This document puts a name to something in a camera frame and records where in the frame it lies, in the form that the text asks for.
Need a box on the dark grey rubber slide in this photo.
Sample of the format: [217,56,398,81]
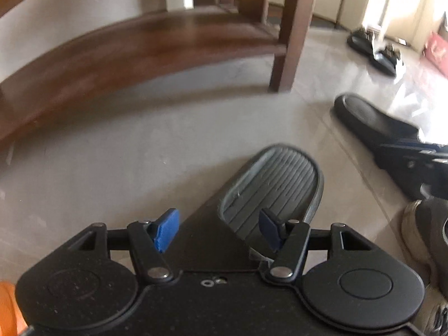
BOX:
[182,143,324,274]

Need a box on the black rubber slide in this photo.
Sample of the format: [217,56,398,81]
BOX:
[332,93,448,200]

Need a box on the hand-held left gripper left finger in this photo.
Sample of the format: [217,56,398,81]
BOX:
[68,208,180,284]

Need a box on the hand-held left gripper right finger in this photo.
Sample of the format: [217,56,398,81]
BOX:
[259,208,377,284]

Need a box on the grey mesh shoe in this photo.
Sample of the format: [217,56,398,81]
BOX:
[423,285,448,336]
[401,198,448,288]

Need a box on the orange rubber slide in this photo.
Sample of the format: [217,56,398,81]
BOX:
[0,282,30,336]

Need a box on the brown wooden shoe rack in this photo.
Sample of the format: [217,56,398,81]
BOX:
[0,0,321,144]

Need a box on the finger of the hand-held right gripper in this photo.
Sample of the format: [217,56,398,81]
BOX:
[378,141,448,169]

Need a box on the pink box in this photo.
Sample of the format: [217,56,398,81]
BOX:
[425,31,448,67]

